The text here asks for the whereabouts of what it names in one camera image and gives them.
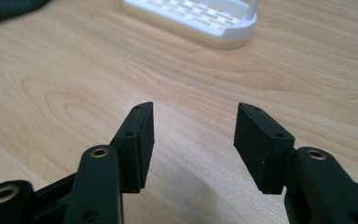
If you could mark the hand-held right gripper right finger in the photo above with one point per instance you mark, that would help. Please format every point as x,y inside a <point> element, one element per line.
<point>259,152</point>

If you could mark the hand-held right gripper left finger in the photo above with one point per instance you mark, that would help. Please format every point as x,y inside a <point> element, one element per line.
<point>136,149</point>

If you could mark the dark cloth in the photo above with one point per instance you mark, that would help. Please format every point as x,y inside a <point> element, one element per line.
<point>3,9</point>

